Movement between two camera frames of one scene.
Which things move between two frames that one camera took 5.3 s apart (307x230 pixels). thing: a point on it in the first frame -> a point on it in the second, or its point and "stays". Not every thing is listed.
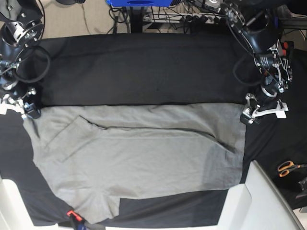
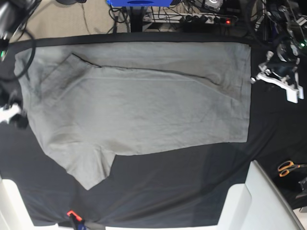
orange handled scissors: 285,167 stays
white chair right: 257,204 stays
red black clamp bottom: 77,220 stays
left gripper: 17,94 -> 20,120
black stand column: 136,19 stays
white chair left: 15,213 stays
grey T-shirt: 95,155 -> 92,101
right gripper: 265,104 -> 283,62
